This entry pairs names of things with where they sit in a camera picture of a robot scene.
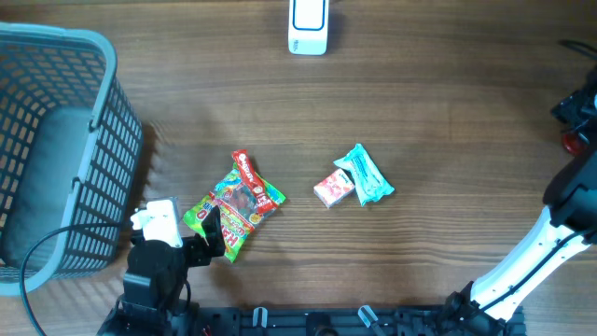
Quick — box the Haribo gummy candy bag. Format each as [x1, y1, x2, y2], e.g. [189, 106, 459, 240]
[183, 163, 274, 263]

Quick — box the red Nescafe coffee stick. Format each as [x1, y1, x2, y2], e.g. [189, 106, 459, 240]
[231, 149, 277, 214]

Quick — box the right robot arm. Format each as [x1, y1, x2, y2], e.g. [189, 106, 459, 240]
[434, 71, 596, 335]

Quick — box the black right camera cable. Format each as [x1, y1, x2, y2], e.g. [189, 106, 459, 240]
[475, 39, 597, 314]

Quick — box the grey plastic shopping basket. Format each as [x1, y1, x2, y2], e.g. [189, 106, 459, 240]
[1, 22, 143, 296]

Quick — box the black camera cable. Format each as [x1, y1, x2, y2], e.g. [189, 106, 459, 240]
[19, 221, 136, 336]
[475, 39, 597, 314]

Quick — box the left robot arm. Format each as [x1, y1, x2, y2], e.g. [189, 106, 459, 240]
[97, 206, 226, 336]

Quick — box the black left camera cable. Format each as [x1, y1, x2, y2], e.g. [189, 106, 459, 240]
[19, 221, 136, 336]

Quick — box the green lidded jar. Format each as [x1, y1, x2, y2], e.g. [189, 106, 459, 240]
[562, 133, 588, 156]

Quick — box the teal tissue packet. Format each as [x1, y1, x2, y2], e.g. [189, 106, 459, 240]
[333, 143, 395, 207]

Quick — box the white barcode scanner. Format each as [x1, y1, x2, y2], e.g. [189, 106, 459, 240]
[287, 0, 329, 56]

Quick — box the black mounting rail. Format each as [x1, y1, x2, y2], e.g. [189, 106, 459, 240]
[200, 305, 528, 336]

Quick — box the small red juice box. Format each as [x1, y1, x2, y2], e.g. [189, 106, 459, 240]
[313, 169, 355, 208]

